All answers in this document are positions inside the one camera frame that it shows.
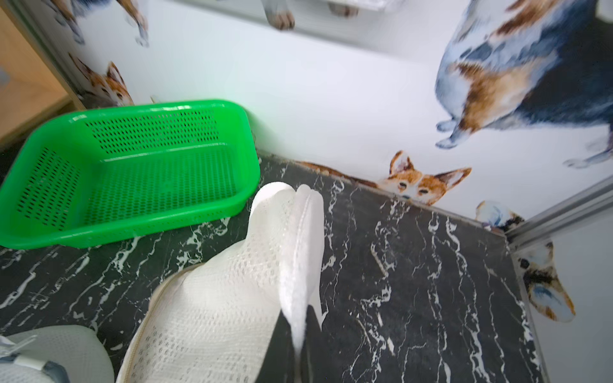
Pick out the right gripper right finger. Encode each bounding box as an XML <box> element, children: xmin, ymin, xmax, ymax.
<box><xmin>300</xmin><ymin>306</ymin><xmax>338</xmax><ymax>383</ymax></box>

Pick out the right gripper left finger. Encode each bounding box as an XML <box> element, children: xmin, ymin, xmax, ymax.
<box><xmin>255</xmin><ymin>311</ymin><xmax>295</xmax><ymax>383</ymax></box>

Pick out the cream mesh laundry bag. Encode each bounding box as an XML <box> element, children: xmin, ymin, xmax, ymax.
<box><xmin>117</xmin><ymin>182</ymin><xmax>324</xmax><ymax>382</ymax></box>

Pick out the green plastic basket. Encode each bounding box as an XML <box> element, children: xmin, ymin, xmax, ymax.
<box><xmin>1</xmin><ymin>101</ymin><xmax>260</xmax><ymax>250</ymax></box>

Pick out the wooden shelf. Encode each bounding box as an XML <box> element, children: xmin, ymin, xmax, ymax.
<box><xmin>1</xmin><ymin>1</ymin><xmax>84</xmax><ymax>148</ymax></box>

